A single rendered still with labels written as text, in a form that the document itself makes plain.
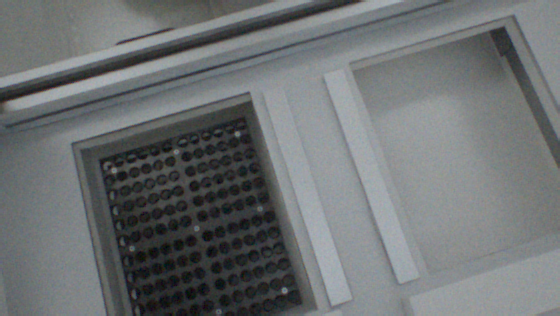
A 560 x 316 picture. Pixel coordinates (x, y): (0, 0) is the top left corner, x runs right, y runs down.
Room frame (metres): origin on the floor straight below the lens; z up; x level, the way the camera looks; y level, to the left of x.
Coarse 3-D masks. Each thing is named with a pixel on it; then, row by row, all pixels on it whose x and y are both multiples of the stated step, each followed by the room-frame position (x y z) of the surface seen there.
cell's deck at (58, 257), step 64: (512, 0) 0.32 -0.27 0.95; (256, 64) 0.25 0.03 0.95; (320, 64) 0.25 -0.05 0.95; (64, 128) 0.18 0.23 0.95; (128, 128) 0.18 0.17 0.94; (320, 128) 0.17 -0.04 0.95; (0, 192) 0.11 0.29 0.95; (64, 192) 0.11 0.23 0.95; (320, 192) 0.10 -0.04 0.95; (0, 256) 0.05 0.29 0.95; (64, 256) 0.05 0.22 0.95; (384, 256) 0.04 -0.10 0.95; (512, 256) 0.03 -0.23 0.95
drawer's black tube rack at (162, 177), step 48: (240, 144) 0.17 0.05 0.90; (144, 192) 0.12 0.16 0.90; (192, 192) 0.12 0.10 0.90; (240, 192) 0.12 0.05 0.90; (144, 240) 0.06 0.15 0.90; (192, 240) 0.07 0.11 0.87; (240, 240) 0.06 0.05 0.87; (144, 288) 0.01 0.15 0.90; (192, 288) 0.01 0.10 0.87; (240, 288) 0.01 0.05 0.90; (288, 288) 0.01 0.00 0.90
